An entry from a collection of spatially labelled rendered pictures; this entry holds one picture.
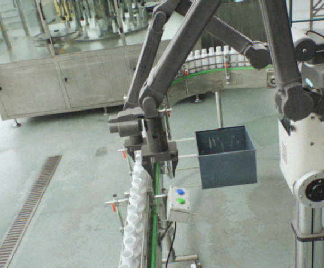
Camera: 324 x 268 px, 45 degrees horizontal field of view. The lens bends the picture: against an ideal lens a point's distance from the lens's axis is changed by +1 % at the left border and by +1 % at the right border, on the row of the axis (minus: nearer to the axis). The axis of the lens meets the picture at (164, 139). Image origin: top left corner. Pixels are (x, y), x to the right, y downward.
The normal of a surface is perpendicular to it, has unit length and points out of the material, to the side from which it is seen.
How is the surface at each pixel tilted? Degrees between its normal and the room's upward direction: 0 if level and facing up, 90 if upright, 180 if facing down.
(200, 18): 91
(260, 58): 92
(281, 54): 90
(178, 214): 90
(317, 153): 101
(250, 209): 0
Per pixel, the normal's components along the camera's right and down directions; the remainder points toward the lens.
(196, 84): 0.40, 0.36
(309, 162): 0.02, 0.62
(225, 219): -0.15, -0.88
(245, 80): -0.31, 0.48
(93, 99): 0.04, 0.44
